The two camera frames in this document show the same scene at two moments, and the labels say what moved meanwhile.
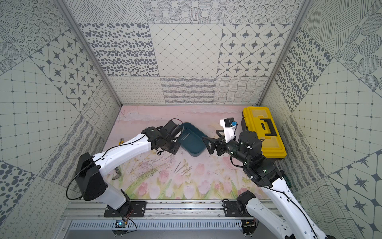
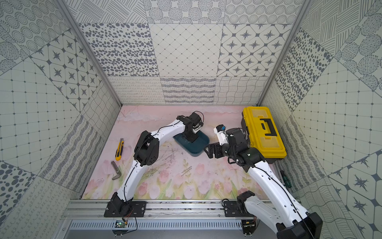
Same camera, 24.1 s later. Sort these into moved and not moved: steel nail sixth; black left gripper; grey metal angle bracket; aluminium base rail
Moved: black left gripper
Not moved: grey metal angle bracket; aluminium base rail; steel nail sixth
